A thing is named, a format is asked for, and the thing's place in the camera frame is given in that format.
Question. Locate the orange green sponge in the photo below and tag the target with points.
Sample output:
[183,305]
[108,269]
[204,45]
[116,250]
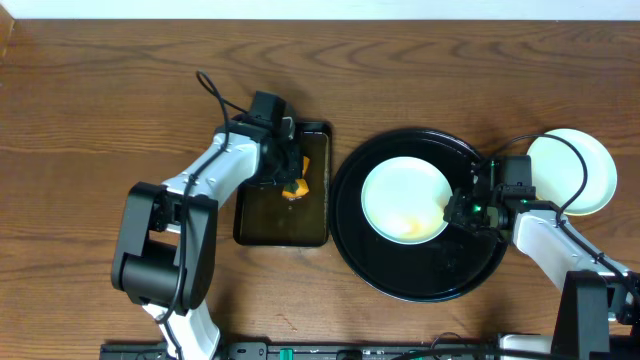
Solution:
[299,188]

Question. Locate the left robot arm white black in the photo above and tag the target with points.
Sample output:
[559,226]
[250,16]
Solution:
[165,254]

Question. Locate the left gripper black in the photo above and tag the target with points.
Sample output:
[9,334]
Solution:
[288,170]

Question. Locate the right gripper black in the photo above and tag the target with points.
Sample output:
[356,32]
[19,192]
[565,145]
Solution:
[455,212]

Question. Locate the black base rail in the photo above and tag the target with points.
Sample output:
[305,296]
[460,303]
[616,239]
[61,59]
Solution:
[325,351]

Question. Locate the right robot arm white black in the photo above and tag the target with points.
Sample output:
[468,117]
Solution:
[598,317]

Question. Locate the light blue plate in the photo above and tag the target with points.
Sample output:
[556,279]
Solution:
[403,199]
[557,172]

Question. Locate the black rectangular water tray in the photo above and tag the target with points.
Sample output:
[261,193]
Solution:
[265,217]

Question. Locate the light blue plate front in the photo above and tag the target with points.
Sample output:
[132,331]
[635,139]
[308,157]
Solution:
[403,199]

